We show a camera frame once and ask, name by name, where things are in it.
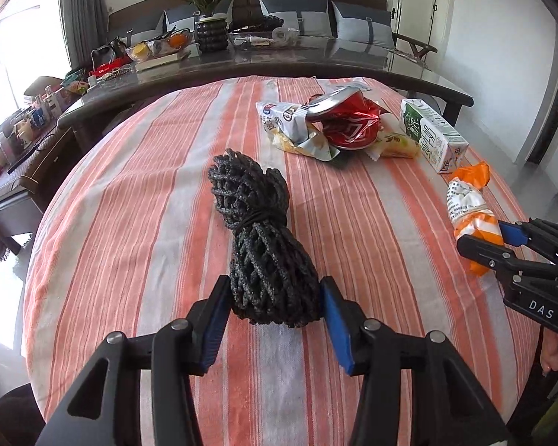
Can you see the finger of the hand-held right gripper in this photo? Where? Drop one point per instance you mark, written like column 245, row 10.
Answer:
column 483, row 248
column 514, row 233

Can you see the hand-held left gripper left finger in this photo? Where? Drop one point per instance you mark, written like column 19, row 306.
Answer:
column 216, row 330

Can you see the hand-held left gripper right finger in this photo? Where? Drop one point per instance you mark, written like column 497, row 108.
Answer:
column 337, row 330

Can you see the orange white snack wrapper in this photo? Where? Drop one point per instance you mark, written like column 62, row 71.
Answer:
column 469, row 204

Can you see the black mesh net bundle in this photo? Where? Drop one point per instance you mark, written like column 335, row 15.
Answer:
column 260, row 246

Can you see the person's right hand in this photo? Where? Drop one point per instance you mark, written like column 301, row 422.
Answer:
column 551, row 355

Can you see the green white milk carton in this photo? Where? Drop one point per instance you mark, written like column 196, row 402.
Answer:
column 430, row 137

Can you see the orange white striped tablecloth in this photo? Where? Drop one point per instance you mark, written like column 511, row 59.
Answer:
column 144, row 223

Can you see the yellow green snack wrapper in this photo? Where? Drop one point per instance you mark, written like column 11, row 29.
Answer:
column 395, row 146

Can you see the red crushed can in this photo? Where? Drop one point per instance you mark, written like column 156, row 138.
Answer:
column 353, row 125

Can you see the white yellow snack bag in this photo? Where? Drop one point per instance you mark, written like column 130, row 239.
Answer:
column 286, row 125

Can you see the dark side cabinet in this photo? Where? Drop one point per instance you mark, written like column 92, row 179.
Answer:
column 18, row 181

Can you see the white door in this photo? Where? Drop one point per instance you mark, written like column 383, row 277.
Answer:
column 421, row 0

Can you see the grey blue pillow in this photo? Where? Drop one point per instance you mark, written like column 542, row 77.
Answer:
column 297, row 14
column 360, row 25
column 181, row 18

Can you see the dark glass dining table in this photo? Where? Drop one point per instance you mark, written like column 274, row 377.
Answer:
column 269, row 62

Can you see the pale hardcover book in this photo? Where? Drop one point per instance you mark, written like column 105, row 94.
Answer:
column 162, row 61

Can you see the pile of small clutter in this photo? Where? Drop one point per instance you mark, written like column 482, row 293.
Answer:
column 28, row 121

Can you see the red flat box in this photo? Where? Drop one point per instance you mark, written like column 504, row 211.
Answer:
column 107, row 68

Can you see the clear fruit tray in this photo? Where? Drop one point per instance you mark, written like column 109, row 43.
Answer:
column 160, row 46

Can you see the clear plastic tray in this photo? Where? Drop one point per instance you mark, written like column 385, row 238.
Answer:
column 260, row 39

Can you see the black ribbed vase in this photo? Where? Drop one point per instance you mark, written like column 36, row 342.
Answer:
column 210, row 35

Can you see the black handbag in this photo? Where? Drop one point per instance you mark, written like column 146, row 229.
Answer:
column 107, row 51

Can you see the black woven basket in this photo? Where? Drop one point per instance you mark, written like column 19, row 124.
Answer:
column 260, row 23

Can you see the dark brown sofa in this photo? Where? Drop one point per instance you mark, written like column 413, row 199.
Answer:
column 130, row 21

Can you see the grey curtain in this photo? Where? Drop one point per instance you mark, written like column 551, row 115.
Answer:
column 81, row 18

